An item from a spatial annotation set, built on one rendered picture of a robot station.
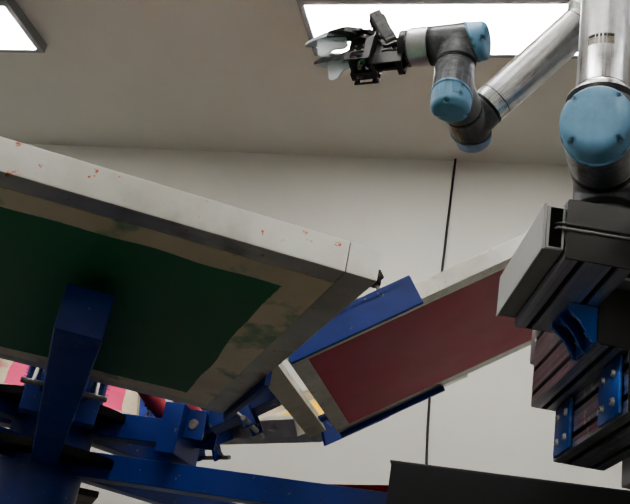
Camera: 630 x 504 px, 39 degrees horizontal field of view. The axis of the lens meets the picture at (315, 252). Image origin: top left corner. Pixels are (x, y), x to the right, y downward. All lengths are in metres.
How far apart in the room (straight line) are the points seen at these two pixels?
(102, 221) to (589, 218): 0.63
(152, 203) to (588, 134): 0.79
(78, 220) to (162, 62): 3.45
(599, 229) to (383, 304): 0.72
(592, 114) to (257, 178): 3.49
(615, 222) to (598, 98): 0.33
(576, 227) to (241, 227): 0.48
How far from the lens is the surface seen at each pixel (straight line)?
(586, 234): 1.23
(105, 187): 0.95
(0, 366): 3.34
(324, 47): 1.80
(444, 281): 1.87
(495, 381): 4.20
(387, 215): 4.58
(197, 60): 4.34
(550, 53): 1.82
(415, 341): 2.05
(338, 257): 0.98
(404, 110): 4.36
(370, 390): 2.21
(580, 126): 1.50
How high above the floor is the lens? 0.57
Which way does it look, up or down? 24 degrees up
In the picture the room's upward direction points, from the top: 11 degrees clockwise
